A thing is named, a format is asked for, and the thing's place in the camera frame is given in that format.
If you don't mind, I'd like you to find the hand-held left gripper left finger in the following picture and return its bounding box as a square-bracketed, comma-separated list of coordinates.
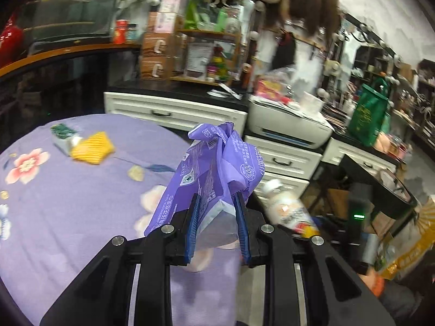
[40, 193, 202, 326]

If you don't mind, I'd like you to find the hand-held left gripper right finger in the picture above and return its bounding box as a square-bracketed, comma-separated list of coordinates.
[233, 192, 396, 326]

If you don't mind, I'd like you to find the white bottle with orange label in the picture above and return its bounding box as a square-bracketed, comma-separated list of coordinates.
[261, 178, 322, 240]

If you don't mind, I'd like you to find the yellow printed plastic bag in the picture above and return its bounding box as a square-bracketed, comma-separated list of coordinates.
[372, 200, 435, 281]

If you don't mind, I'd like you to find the purple tissue pack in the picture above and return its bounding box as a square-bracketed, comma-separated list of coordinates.
[144, 121, 262, 245]

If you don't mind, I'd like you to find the narrow white drawer cabinet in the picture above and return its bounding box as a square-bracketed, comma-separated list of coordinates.
[245, 136, 322, 208]

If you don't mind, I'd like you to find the purple floral tablecloth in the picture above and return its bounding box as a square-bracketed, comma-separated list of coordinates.
[0, 114, 259, 326]

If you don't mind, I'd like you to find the white printer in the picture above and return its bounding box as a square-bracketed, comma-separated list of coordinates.
[245, 93, 335, 148]

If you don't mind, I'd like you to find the green shopping bag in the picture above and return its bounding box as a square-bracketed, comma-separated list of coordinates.
[347, 78, 391, 146]

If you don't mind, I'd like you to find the yellow ridged packet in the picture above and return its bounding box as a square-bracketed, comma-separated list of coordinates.
[71, 132, 115, 165]

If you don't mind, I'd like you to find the clear bag of snacks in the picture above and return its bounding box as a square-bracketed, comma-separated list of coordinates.
[255, 66, 300, 104]

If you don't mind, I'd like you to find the green and white small carton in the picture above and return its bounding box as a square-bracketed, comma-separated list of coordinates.
[50, 124, 84, 157]

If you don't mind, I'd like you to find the wooden shelf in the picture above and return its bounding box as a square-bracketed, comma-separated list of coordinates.
[172, 29, 243, 86]

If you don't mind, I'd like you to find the red can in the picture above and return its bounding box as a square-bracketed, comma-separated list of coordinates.
[114, 19, 128, 44]

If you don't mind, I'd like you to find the wooden counter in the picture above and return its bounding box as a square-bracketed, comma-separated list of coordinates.
[0, 42, 143, 79]

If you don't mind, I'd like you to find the pink carton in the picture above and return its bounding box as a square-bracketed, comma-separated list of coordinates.
[160, 0, 186, 13]

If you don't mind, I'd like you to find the brown wig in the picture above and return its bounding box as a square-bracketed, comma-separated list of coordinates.
[268, 0, 342, 38]

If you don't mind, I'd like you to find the glass display case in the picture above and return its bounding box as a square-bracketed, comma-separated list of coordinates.
[20, 0, 126, 46]

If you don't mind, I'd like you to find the red vase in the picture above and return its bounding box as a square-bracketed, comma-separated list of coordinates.
[0, 15, 26, 68]

